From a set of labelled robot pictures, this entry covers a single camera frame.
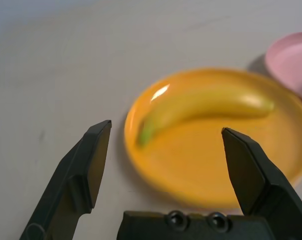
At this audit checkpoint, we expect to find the yellow plastic plate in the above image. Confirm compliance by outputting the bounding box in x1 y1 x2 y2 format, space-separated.
123 67 302 210

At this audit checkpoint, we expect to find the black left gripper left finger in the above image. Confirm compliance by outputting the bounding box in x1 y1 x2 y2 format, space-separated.
19 119 113 240

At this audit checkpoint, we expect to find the yellow toy banana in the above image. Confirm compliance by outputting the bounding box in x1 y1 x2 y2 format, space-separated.
136 84 276 148

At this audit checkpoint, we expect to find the pink plastic plate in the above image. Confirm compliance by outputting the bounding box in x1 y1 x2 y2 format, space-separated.
264 29 302 106

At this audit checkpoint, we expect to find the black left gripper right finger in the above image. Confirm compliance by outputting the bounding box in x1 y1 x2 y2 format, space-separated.
221 126 302 240

